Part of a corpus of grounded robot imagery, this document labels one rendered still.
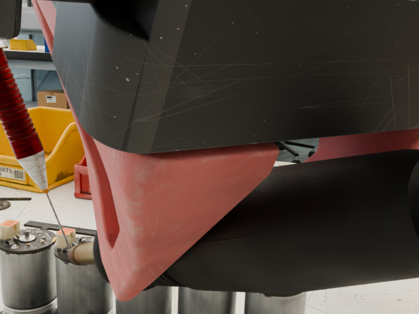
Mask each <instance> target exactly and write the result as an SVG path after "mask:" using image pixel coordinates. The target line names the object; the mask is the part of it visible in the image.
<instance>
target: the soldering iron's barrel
mask: <svg viewBox="0 0 419 314"><path fill-rule="evenodd" d="M93 244H94V242H89V243H81V244H78V245H75V246H73V247H71V248H70V250H69V252H68V259H69V261H70V263H72V264H74V265H80V266H85V265H92V264H95V261H94V254H93Z"/></svg>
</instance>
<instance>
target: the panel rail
mask: <svg viewBox="0 0 419 314"><path fill-rule="evenodd" d="M24 226H25V227H33V228H38V229H45V230H51V231H59V230H60V227H59V225H58V224H50V223H45V222H37V221H28V222H27V223H25V224H24ZM61 226H62V228H70V229H75V233H76V234H80V235H85V236H93V237H95V234H96V231H97V230H93V229H84V228H79V227H71V226H63V225H61Z"/></svg>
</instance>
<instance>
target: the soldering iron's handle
mask: <svg viewBox="0 0 419 314"><path fill-rule="evenodd" d="M93 254H94V261H95V264H96V266H97V269H98V271H99V272H100V274H101V276H102V277H103V278H104V279H105V280H106V281H107V282H108V283H109V284H110V282H109V279H108V277H107V273H106V271H105V268H104V265H103V263H102V259H101V255H100V247H99V240H98V235H97V232H96V234H95V237H94V244H93ZM411 278H419V150H417V149H404V150H395V151H386V152H381V153H372V154H366V155H357V156H348V157H343V158H334V159H325V160H320V161H311V162H305V163H296V164H287V165H282V166H273V169H272V171H271V173H270V175H269V176H268V177H267V178H266V179H265V180H263V181H262V182H261V183H260V184H259V185H258V186H257V187H255V188H254V189H253V190H252V191H251V192H250V193H249V194H248V195H247V196H246V197H245V198H244V199H243V200H242V201H241V202H239V203H238V204H237V205H236V206H235V207H234V208H233V209H232V210H230V211H229V212H228V213H227V215H225V216H224V217H223V218H222V219H221V220H220V221H219V222H218V223H217V224H215V225H214V226H213V227H212V228H211V229H210V230H209V231H208V232H207V233H206V234H205V235H204V236H203V237H202V238H200V239H199V240H198V241H197V242H196V243H195V244H194V245H192V246H191V247H190V248H189V249H188V250H187V251H186V252H185V253H184V254H183V255H182V256H181V257H180V258H179V259H178V260H176V261H175V262H174V263H173V264H172V265H171V266H170V267H168V268H167V269H166V270H165V271H164V272H163V273H162V274H161V275H160V276H159V277H158V278H157V279H156V280H155V281H154V282H152V283H151V284H150V285H149V286H148V287H147V288H145V289H144V290H142V291H145V290H149V289H151V288H153V287H156V286H167V287H188V288H191V289H193V290H202V291H219V292H250V293H281V294H289V293H301V292H310V291H316V290H325V289H331V288H341V287H351V286H356V285H366V284H371V283H381V282H391V281H396V280H406V279H411Z"/></svg>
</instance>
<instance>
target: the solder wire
mask: <svg viewBox="0 0 419 314"><path fill-rule="evenodd" d="M46 196H47V198H48V200H49V203H50V205H51V208H52V210H53V212H54V215H55V218H56V219H57V222H58V224H59V227H60V229H61V231H62V234H63V236H64V239H65V241H66V243H67V246H68V248H69V250H70V245H69V243H68V241H67V238H66V236H65V234H64V231H63V229H62V226H61V224H60V222H59V219H58V217H57V214H56V212H55V210H54V207H53V205H52V203H51V200H50V198H49V195H48V193H46Z"/></svg>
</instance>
